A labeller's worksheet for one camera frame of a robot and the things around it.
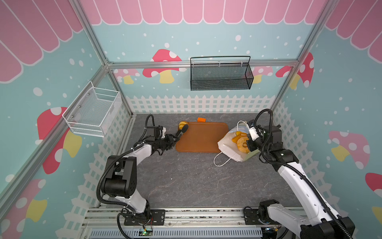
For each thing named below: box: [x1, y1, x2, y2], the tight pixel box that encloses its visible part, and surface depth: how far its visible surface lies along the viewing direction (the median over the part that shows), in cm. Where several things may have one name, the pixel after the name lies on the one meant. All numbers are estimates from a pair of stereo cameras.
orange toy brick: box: [196, 117, 207, 123], surface depth 118 cm
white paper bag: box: [217, 123, 261, 163], surface depth 93 cm
